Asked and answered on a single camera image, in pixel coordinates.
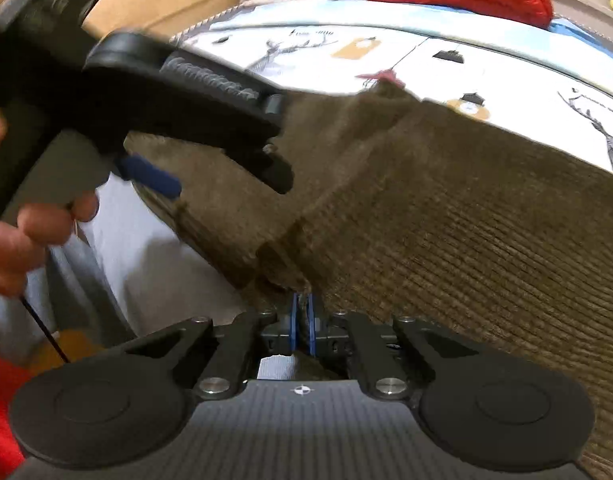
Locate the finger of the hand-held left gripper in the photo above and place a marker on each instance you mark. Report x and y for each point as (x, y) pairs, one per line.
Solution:
(221, 110)
(151, 175)

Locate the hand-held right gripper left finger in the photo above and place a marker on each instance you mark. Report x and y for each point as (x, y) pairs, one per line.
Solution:
(292, 327)

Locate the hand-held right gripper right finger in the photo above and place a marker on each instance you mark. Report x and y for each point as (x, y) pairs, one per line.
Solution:
(311, 327)

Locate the person's left hand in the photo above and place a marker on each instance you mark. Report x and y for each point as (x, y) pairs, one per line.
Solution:
(31, 240)

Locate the light blue patterned blanket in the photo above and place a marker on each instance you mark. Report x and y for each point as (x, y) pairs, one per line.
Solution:
(311, 12)

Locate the orange object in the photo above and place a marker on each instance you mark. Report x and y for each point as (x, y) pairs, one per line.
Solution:
(61, 347)

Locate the red cloth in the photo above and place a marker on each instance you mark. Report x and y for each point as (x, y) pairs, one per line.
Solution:
(1, 410)

